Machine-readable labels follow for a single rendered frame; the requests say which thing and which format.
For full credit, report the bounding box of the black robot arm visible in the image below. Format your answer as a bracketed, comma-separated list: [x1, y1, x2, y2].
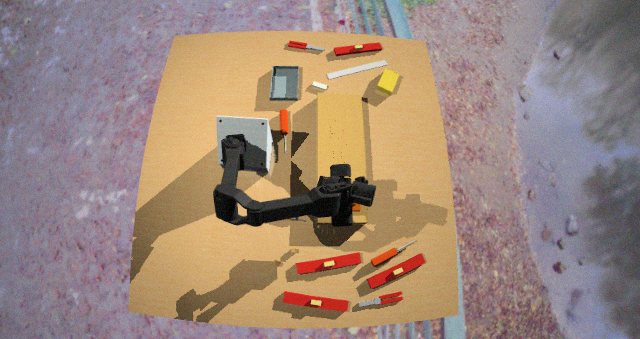
[213, 134, 376, 227]

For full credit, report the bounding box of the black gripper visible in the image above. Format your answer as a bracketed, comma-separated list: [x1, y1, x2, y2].
[330, 164, 353, 226]

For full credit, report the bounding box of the tan rectangular wooden panel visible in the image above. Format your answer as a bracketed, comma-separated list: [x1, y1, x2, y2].
[317, 93, 368, 224]

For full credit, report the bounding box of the white flat bar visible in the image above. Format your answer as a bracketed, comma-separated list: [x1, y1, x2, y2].
[327, 60, 388, 80]

